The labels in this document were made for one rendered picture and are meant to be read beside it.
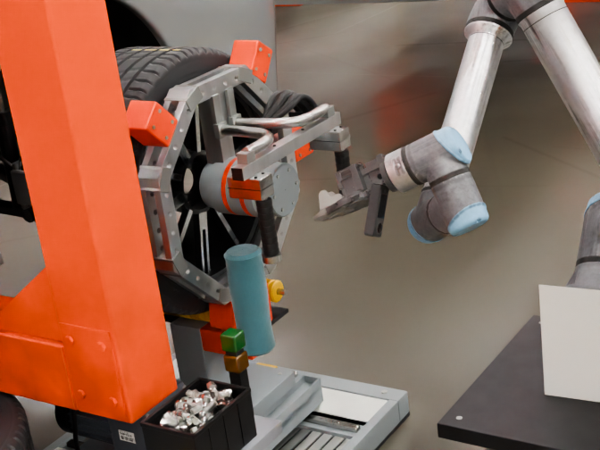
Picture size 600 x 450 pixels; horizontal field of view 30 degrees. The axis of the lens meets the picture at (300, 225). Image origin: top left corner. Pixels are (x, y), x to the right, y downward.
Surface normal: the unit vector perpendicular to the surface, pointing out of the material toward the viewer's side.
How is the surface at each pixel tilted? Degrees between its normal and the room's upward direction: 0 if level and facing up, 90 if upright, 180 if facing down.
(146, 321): 90
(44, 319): 90
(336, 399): 0
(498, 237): 0
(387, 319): 0
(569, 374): 90
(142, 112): 45
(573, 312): 90
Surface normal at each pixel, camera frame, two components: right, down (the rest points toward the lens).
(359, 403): -0.12, -0.93
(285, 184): 0.84, 0.09
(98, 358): -0.53, 0.37
